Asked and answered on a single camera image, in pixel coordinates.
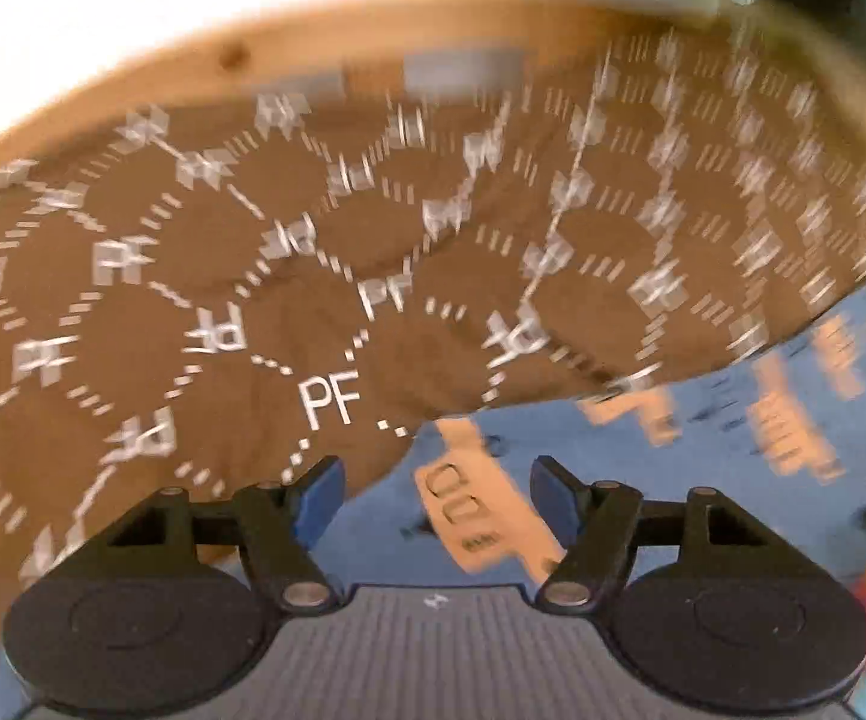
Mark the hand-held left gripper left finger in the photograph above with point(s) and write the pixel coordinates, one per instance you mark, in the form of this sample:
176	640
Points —
322	496

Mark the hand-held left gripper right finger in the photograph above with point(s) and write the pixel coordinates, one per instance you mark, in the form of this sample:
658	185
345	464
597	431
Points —
549	496

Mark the blue pants with orange print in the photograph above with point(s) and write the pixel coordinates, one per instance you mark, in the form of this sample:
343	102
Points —
703	465

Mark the brown patterned blanket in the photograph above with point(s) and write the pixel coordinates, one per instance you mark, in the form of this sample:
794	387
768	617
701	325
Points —
215	277

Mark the wooden bed frame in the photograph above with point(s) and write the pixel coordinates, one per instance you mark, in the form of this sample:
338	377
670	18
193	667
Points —
178	52

